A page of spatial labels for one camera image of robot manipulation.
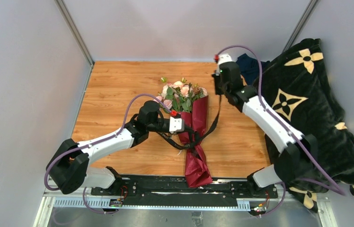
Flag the black strap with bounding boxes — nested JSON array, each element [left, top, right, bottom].
[[156, 94, 222, 151]]

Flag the dark red wrapping paper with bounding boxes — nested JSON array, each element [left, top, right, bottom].
[[180, 96, 212, 188]]

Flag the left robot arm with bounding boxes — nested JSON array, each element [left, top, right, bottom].
[[45, 101, 200, 195]]

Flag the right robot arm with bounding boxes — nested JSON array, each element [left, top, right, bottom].
[[212, 59, 318, 198]]

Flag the black blanket with cream flowers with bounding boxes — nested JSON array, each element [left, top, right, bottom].
[[252, 38, 354, 196]]

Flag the dark blue cloth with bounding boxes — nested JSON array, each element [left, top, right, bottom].
[[236, 53, 259, 85]]

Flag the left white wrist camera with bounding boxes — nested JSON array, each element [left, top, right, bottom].
[[169, 116, 185, 133]]

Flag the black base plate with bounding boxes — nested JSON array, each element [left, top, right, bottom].
[[90, 175, 278, 208]]

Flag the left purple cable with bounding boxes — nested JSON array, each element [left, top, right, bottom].
[[44, 93, 177, 216]]

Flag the purple cable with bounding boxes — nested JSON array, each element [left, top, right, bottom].
[[44, 93, 177, 216], [214, 44, 347, 217]]

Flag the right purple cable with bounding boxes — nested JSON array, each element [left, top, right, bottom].
[[214, 44, 347, 217]]

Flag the aluminium rail frame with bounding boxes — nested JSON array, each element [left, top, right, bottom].
[[34, 175, 337, 227]]

